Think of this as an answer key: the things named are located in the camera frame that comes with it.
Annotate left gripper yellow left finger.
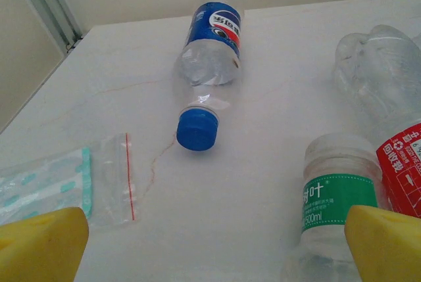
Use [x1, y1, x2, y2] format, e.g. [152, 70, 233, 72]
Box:
[0, 206, 90, 282]

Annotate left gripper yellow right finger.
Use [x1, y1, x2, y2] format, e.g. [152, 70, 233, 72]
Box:
[343, 204, 421, 282]

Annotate green label clear tea bottle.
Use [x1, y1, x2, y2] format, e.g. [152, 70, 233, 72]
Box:
[281, 132, 384, 282]

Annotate red label large clear bottle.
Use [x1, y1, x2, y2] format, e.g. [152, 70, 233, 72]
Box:
[334, 24, 421, 220]

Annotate Pepsi bottle with blue cap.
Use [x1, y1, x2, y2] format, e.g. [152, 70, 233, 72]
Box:
[171, 0, 246, 152]

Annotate zip bag with teal packet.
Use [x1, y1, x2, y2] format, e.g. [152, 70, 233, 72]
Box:
[0, 132, 136, 227]

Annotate aluminium frame corner post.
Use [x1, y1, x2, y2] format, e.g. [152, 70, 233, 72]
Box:
[8, 0, 83, 55]

